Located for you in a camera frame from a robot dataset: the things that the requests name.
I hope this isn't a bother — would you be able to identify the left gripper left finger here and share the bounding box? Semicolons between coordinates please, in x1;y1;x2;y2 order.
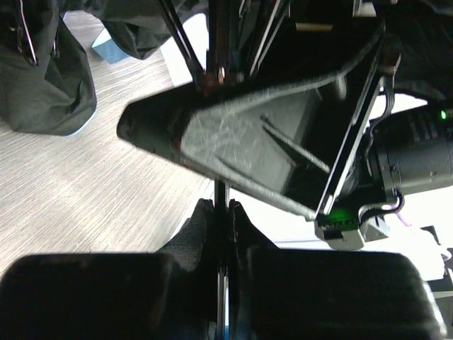
1;199;217;339

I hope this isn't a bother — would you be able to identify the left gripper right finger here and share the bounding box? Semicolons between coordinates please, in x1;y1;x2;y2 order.
229;200;447;339

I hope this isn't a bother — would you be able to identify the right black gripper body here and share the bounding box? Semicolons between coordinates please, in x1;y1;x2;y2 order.
314;35;405;250

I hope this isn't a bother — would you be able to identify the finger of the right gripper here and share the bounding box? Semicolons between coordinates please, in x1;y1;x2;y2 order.
117;17;385;220

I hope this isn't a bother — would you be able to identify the light blue folding umbrella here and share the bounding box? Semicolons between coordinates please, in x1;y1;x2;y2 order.
0;0;453;340

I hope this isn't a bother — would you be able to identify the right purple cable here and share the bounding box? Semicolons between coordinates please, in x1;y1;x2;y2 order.
396;208;453;270

